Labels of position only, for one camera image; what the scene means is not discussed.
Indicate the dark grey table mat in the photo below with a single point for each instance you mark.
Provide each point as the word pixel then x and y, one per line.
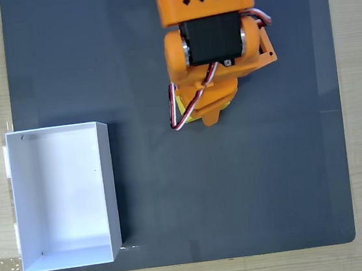
pixel 206 188

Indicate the yellow block with round stud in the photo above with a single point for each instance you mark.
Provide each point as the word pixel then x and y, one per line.
pixel 181 106

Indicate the white open cardboard box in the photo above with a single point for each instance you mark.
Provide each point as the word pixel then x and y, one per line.
pixel 63 194

